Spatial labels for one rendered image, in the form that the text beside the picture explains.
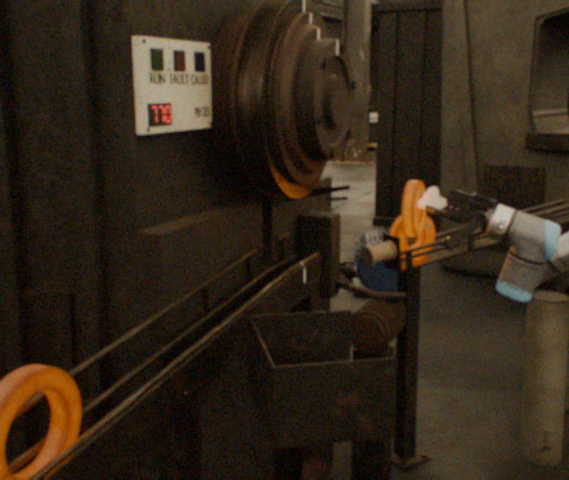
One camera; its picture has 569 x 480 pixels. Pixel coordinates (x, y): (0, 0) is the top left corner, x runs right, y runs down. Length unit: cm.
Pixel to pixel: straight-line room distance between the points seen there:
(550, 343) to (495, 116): 225
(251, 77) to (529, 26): 291
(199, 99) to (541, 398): 141
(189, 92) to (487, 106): 302
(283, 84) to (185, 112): 23
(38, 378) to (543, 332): 162
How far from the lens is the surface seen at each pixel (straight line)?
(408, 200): 194
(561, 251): 206
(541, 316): 234
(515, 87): 436
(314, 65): 165
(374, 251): 211
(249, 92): 159
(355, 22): 1073
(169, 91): 151
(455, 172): 451
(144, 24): 148
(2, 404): 107
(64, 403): 117
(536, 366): 239
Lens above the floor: 116
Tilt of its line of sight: 11 degrees down
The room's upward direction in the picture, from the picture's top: straight up
